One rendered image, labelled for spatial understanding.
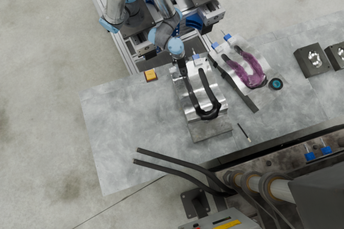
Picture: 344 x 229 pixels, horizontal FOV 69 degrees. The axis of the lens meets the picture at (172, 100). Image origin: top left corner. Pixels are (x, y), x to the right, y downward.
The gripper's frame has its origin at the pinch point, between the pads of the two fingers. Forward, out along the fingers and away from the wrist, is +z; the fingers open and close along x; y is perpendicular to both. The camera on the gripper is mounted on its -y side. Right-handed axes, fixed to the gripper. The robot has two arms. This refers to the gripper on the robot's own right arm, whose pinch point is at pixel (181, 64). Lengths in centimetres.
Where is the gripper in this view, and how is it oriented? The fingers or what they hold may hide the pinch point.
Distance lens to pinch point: 158.0
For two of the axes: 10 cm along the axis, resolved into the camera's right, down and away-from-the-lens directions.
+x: -9.4, 3.3, 0.7
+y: -3.2, -9.4, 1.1
